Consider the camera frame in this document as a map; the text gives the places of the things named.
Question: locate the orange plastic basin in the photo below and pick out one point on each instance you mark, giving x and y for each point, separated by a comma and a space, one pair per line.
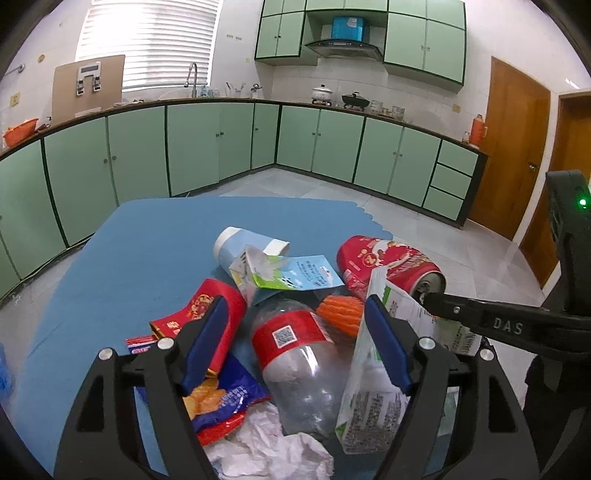
21, 131

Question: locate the green upper kitchen cabinets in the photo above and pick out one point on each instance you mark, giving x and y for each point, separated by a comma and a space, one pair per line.
415, 41

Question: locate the light blue milk carton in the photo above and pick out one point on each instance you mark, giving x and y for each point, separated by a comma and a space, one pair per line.
304, 272

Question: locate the white tissue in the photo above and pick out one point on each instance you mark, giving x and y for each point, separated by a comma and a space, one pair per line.
277, 452

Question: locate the blue chip bag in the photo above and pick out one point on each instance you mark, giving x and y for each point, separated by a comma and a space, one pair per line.
235, 392

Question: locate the white and blue paper cup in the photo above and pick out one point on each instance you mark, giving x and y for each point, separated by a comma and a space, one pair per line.
240, 249

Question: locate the black wok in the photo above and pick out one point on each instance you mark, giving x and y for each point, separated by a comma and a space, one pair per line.
355, 99

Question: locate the metal kitchen faucet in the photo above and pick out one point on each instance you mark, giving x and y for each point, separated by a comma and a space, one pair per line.
193, 74

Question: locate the white and green drink carton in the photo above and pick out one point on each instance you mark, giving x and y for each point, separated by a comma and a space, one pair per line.
369, 406

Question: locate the green kitchen cabinets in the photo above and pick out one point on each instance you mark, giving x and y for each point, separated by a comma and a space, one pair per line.
194, 143
415, 41

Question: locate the small red striped wrapper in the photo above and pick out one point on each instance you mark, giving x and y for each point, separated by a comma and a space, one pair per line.
138, 342

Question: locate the blue plastic bag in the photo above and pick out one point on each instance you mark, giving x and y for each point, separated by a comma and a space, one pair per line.
3, 369

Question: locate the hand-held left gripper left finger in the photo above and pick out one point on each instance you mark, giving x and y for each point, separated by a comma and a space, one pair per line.
207, 344

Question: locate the glass jar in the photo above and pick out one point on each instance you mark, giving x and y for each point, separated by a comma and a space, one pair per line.
398, 112

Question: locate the range hood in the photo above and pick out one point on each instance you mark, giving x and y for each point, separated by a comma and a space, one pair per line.
344, 48

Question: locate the orange ribbed plastic piece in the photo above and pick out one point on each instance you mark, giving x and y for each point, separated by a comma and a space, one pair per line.
341, 311

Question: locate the red drink can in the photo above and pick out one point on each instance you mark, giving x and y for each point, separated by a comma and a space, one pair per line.
383, 263

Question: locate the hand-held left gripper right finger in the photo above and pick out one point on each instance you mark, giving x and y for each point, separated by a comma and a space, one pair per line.
388, 346

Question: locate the blue table mat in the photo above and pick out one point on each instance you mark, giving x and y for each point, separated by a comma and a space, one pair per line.
152, 240

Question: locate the brown cardboard board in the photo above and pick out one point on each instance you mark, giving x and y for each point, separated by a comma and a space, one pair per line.
69, 104

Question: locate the clear red-label plastic bottle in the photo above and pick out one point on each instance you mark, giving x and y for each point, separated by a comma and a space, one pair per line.
300, 383

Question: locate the red and gold packet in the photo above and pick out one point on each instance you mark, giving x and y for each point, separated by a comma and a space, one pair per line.
196, 300

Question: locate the white window blind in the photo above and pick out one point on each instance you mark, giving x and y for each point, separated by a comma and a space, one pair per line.
147, 41

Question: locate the red thermos flask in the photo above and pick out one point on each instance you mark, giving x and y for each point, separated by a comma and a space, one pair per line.
479, 131

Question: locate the wooden door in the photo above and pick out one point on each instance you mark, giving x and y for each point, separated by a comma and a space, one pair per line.
508, 152
570, 138

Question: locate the white cooking pot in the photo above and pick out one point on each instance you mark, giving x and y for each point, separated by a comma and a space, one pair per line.
322, 93

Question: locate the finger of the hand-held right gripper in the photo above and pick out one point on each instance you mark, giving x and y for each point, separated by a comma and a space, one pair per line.
455, 309

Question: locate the green lower kitchen cabinets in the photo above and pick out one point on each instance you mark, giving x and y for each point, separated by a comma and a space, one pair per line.
194, 143

